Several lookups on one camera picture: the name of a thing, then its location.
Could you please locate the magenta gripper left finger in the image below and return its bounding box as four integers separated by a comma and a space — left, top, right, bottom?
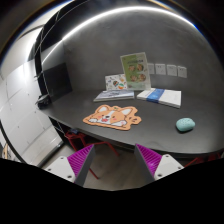
45, 144, 95, 186

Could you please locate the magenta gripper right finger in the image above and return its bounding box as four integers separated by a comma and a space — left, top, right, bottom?
134, 144, 183, 184

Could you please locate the teal computer mouse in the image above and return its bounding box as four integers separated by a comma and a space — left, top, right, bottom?
176, 118, 195, 132

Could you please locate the orange corgi mouse pad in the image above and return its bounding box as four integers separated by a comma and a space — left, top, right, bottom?
83, 105, 142, 131

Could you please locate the red stool under table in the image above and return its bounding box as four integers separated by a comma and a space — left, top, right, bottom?
64, 129, 120, 180

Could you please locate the white book with blue band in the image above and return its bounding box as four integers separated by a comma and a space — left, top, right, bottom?
137, 88, 182, 108

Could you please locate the black device on table edge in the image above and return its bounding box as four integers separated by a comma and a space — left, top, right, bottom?
36, 95, 51, 109

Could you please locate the grey flat book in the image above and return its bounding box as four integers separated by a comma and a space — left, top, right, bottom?
94, 90, 134, 102

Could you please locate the black monitor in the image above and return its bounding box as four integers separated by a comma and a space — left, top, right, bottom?
44, 63, 72, 101

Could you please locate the small illustrated standing card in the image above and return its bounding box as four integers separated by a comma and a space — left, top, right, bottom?
105, 74, 127, 90

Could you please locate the green standing menu card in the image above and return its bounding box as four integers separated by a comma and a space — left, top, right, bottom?
121, 52, 151, 90

